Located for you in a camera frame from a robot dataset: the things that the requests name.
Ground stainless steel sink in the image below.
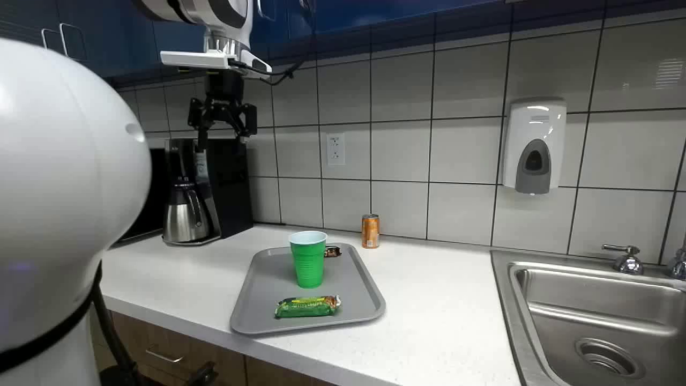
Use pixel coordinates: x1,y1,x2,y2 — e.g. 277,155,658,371
491,249,686,386

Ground wooden lower cabinet drawers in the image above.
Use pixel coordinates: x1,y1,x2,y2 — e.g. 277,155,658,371
93,308,340,386

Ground chrome sink faucet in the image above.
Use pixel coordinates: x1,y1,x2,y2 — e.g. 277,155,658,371
665,239,686,282

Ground black coffee maker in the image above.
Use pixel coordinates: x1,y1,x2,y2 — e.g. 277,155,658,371
167,135,257,243

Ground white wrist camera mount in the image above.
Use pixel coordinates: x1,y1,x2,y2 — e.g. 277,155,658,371
158,48,275,78

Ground chrome faucet knob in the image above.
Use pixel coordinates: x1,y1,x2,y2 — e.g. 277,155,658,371
601,243,645,277

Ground white wall soap dispenser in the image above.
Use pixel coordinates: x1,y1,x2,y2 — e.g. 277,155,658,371
501,98,568,197

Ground white wall outlet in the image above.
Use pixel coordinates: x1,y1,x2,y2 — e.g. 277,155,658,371
323,131,349,172

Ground blue upper cabinets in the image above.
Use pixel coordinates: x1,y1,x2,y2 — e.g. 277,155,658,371
0,0,686,91

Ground metal drawer handle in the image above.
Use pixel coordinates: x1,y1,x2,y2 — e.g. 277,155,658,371
143,347,185,368

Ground green granola bar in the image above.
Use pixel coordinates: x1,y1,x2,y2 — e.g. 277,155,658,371
272,294,344,321

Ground grey plastic tray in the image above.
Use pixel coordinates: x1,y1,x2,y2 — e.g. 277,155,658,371
228,240,388,340

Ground orange soda can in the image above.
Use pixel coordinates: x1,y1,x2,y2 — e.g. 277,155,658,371
360,212,385,251

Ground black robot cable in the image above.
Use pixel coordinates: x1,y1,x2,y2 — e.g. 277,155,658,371
257,0,321,88

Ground green plastic cup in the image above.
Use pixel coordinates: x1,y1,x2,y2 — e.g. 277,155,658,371
288,230,330,290

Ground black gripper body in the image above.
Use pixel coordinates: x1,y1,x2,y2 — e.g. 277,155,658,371
202,68,250,111

